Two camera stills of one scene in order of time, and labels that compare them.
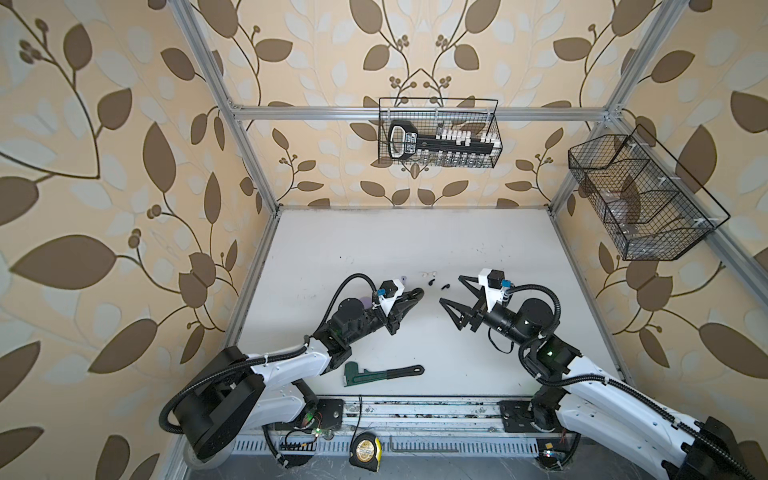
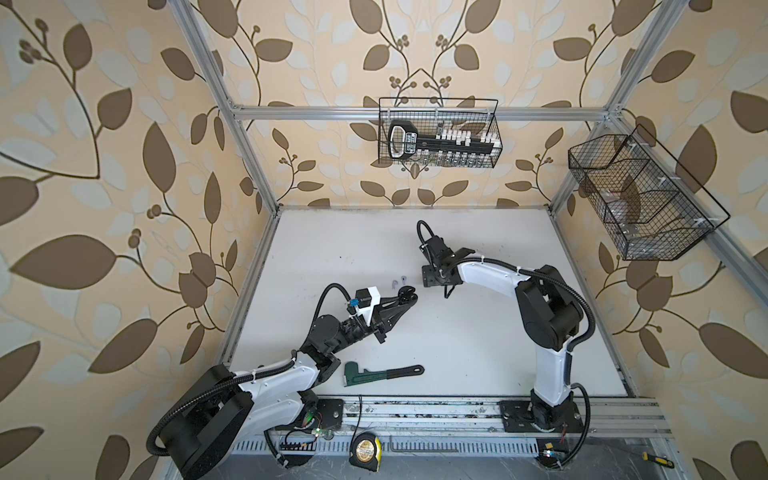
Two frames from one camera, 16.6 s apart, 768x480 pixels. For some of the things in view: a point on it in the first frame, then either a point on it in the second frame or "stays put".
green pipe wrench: [354, 376] stays put
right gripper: [481, 310] -> [427, 276]
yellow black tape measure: [366, 451] stays put
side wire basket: [650, 208] stays put
